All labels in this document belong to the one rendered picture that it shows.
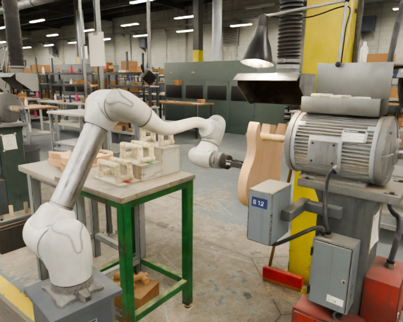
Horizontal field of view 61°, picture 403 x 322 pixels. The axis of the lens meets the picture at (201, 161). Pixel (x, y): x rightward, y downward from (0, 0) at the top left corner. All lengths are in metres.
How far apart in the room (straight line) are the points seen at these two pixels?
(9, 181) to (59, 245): 2.23
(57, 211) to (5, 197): 2.03
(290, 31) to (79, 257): 1.22
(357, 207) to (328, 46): 1.27
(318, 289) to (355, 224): 0.28
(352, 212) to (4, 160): 2.89
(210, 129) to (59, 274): 0.97
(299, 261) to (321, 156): 1.50
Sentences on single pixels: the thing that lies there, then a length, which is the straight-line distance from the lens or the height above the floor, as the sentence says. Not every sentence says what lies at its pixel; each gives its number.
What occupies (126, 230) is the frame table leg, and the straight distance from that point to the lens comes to 1.81.
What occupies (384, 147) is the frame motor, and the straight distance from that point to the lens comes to 1.30.
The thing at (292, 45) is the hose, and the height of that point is 1.64.
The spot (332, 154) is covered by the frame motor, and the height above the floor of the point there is 1.24.
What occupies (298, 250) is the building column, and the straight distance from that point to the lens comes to 2.69.
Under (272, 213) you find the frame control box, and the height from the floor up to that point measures 1.05.
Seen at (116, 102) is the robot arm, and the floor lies 1.41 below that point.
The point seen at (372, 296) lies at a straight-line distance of 1.50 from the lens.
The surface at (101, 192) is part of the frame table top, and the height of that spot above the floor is 0.93.
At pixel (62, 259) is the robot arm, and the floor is 0.87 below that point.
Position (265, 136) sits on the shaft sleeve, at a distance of 1.55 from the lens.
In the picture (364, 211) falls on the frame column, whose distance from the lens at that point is 1.38.
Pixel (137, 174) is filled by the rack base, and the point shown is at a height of 0.97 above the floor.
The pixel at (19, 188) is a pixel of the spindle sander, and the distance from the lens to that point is 3.58.
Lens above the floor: 1.50
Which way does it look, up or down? 13 degrees down
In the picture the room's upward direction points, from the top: 1 degrees clockwise
